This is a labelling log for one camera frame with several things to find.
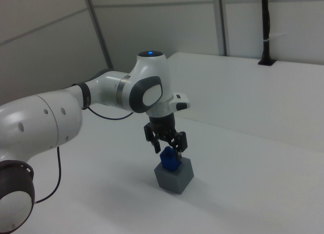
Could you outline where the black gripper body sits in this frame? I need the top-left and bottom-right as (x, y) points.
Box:
(148, 112), (177, 138)

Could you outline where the black pole with clamp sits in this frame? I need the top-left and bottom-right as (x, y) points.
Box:
(257, 0), (277, 66)

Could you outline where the white cable tie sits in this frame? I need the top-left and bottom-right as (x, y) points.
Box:
(262, 32), (289, 43)

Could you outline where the blue block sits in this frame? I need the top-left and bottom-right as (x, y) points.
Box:
(159, 146), (182, 172)

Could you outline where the grey partition post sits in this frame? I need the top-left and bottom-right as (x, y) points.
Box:
(83, 0), (115, 70)
(217, 0), (231, 56)

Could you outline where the grey hollow cuboid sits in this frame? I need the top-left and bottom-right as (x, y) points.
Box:
(153, 156), (195, 195)

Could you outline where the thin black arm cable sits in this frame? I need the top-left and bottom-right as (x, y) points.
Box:
(34, 106), (134, 204)

